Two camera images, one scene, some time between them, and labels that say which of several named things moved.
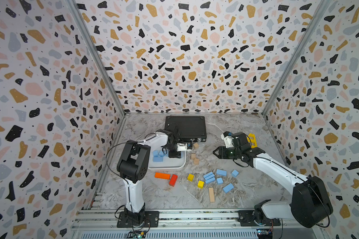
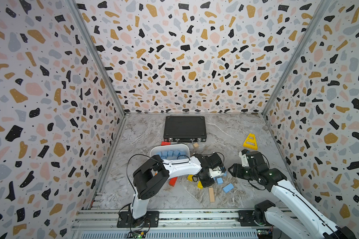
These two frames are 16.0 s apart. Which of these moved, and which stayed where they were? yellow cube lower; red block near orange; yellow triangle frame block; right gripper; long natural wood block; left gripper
Moved: left gripper; right gripper
Stayed: yellow triangle frame block; red block near orange; yellow cube lower; long natural wood block
